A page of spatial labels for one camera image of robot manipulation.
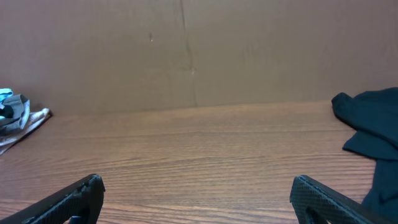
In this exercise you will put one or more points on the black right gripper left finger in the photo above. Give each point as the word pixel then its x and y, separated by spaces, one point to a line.
pixel 80 202

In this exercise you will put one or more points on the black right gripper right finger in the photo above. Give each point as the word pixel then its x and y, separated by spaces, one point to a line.
pixel 316 203

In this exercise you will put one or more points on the light blue t-shirt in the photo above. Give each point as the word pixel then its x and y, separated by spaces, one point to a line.
pixel 5 93

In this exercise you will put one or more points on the white folded garment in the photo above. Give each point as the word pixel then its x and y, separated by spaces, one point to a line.
pixel 34 120

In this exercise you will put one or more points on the black garment at right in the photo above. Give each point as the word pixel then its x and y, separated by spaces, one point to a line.
pixel 373 114

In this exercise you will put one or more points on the grey folded garment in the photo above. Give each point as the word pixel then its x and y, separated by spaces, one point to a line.
pixel 21 106

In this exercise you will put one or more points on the black folded garment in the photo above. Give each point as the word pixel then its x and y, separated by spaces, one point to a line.
pixel 6 112

